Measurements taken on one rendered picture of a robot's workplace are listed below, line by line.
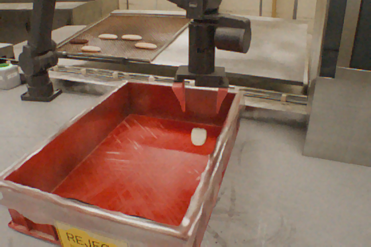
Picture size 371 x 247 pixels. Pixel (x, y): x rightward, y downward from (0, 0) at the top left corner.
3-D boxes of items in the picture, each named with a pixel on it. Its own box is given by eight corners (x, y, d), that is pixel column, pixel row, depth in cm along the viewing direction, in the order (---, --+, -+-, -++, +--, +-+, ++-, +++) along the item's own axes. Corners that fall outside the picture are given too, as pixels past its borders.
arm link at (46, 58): (41, 73, 99) (28, 78, 95) (36, 44, 95) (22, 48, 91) (58, 77, 96) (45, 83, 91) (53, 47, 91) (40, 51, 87)
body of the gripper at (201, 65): (224, 85, 64) (226, 49, 61) (175, 82, 65) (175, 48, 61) (224, 74, 70) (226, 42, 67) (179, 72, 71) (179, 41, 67)
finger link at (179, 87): (205, 119, 68) (206, 78, 64) (171, 117, 68) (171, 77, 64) (206, 105, 74) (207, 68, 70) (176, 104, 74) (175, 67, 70)
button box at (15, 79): (-4, 96, 107) (-11, 69, 103) (12, 89, 114) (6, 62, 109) (10, 99, 105) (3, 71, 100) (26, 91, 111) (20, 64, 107)
